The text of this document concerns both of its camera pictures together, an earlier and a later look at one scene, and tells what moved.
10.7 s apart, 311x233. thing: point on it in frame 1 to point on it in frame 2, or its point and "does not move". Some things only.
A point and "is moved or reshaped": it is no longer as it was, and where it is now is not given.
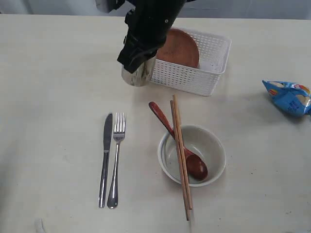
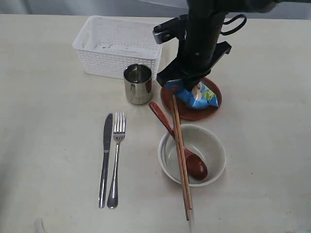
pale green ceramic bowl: [200, 141] does not move
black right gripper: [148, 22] to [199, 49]
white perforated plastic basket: [213, 53] is moved or reshaped
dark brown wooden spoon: [197, 166] does not move
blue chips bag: [293, 98] to [200, 96]
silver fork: [118, 131] does not move
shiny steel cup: [142, 76] is moved or reshaped
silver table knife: [107, 133] does not move
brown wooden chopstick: [185, 170] does not move
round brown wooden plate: [179, 47] is moved or reshaped
